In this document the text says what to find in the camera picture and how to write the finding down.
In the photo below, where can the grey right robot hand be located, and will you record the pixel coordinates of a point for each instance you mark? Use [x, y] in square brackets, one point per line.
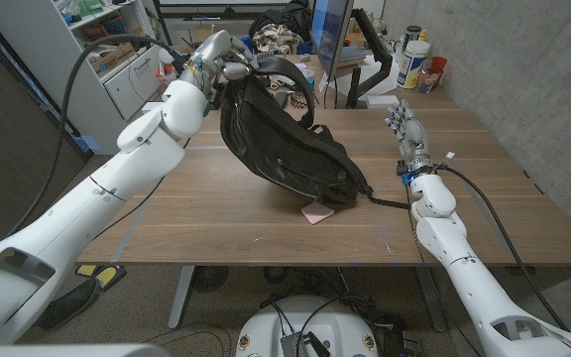
[414, 139]

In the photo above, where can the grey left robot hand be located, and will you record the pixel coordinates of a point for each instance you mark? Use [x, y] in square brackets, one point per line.
[216, 54]

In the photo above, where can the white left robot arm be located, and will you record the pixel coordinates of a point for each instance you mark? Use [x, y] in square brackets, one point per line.
[92, 198]

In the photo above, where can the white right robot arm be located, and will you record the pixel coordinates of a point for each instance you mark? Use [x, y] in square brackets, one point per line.
[469, 277]

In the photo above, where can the white flat box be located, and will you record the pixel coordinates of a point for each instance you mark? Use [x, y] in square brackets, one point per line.
[382, 101]

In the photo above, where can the pile of dark clothes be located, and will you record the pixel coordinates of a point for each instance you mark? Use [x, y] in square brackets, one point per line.
[280, 25]

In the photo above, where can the white canister with blue label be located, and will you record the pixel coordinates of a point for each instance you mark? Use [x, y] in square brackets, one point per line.
[412, 64]

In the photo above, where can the black lidded bottle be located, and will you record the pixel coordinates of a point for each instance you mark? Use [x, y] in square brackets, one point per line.
[413, 34]

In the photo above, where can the computer monitor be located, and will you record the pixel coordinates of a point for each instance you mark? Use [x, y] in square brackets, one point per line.
[329, 35]

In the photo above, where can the pink square pad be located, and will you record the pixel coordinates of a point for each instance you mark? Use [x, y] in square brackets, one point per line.
[317, 212]

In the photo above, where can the white shelf cabinet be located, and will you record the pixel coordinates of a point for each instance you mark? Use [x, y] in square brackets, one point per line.
[67, 64]

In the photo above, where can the grey table leg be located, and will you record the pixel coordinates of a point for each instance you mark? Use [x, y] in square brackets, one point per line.
[181, 297]
[431, 300]

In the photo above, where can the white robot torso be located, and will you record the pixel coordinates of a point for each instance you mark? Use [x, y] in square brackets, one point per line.
[305, 322]

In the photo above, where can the black round floor fan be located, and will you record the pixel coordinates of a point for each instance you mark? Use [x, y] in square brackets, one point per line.
[209, 278]

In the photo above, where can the yellow foot pedal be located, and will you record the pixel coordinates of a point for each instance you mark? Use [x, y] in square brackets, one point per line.
[102, 275]

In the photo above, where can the black shoe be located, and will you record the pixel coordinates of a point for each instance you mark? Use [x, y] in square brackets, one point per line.
[70, 305]

